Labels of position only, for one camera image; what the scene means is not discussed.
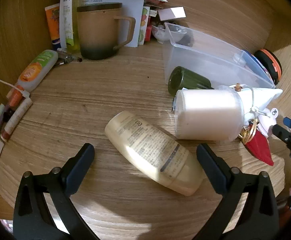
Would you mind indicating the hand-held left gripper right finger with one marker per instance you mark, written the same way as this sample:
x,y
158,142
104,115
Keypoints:
x,y
206,158

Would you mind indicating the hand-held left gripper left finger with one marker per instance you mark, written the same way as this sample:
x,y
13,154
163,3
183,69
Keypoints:
x,y
83,158

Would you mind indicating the white cloth pouch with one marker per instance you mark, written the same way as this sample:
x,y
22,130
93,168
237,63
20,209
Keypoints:
x,y
260,97

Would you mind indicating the clear cotton pad container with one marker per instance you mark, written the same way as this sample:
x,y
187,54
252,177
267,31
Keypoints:
x,y
208,115

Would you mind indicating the cream lotion bottle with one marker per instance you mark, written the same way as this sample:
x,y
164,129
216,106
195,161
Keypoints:
x,y
150,150

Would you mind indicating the dark green glass bottle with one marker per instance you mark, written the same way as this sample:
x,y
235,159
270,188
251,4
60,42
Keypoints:
x,y
188,81

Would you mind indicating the clear plastic storage bin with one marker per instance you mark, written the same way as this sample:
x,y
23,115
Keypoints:
x,y
203,57

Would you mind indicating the white round tag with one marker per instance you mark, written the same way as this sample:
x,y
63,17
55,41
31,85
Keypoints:
x,y
274,112

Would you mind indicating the red charm with gold rings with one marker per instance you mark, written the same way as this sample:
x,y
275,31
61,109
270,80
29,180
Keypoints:
x,y
259,147

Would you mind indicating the orange and black zip case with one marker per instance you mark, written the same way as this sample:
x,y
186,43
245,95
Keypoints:
x,y
270,63

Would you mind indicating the wooden desk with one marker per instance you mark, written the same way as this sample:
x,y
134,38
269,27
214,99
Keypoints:
x,y
98,92

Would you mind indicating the blue flat box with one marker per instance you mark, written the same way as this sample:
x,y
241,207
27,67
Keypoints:
x,y
256,63

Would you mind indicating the white lip balm stick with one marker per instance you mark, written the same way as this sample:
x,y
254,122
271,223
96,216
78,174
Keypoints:
x,y
16,117

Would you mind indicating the orange green tube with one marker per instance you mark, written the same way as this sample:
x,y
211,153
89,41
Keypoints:
x,y
36,70

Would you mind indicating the metal clip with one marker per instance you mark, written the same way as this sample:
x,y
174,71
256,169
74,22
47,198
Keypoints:
x,y
66,57

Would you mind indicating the brown lidded mug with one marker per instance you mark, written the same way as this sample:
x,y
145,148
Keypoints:
x,y
98,32

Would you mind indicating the small ceramic bowl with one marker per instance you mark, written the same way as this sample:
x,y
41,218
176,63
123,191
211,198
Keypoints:
x,y
160,33

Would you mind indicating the orange printed tube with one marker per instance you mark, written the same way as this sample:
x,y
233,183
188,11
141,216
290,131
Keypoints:
x,y
53,25

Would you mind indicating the yellow-green spray bottle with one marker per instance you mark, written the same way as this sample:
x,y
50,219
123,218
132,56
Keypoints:
x,y
69,17

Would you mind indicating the fruit pattern box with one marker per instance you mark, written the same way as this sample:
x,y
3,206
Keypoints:
x,y
143,25

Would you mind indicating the white and pink box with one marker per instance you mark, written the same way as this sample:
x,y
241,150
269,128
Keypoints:
x,y
171,13

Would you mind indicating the white paper sheets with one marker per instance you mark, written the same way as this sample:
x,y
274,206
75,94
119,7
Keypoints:
x,y
133,10

